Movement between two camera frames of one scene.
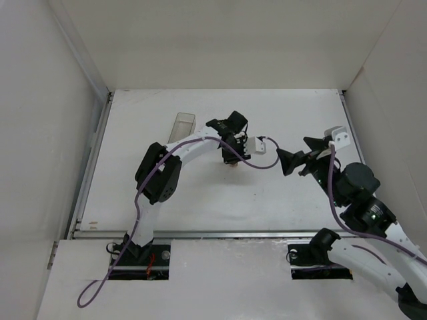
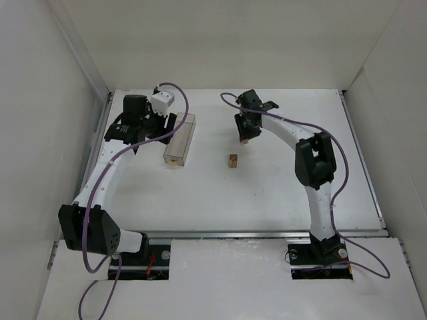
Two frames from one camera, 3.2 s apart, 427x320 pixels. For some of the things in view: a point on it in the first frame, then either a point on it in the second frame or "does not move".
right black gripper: (305, 160) → (247, 127)
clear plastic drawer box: (184, 125) does not move
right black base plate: (303, 267) does not move
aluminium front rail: (220, 235) does not move
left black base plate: (153, 264) does not move
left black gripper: (234, 156) → (165, 125)
